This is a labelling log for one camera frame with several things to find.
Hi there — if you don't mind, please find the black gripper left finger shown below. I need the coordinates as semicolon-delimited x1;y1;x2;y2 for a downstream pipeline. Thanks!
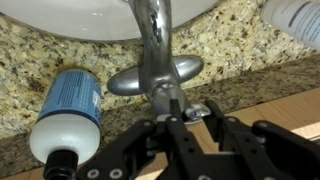
76;98;205;180

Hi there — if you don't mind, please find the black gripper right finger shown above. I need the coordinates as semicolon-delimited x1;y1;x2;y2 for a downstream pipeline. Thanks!
202;98;320;180

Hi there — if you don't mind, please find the chrome faucet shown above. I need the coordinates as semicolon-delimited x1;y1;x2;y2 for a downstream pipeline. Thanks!
106;0;212;125

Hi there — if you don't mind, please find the blue label white bottle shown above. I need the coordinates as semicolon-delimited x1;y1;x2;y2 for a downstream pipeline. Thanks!
29;68;103;180

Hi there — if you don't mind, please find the white bottle with grey label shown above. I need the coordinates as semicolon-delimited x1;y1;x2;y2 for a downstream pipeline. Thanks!
260;0;320;52

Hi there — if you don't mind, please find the white sink basin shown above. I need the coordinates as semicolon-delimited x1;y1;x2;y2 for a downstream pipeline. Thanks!
0;0;222;42

